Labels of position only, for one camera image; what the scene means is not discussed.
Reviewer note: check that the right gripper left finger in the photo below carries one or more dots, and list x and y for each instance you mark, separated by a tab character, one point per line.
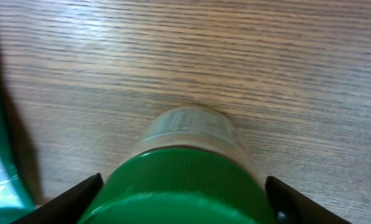
68	207

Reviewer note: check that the green lid stock jar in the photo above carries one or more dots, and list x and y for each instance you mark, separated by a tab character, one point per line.
189	167

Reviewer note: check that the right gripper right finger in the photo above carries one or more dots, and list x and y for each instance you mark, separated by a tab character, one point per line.
290	206

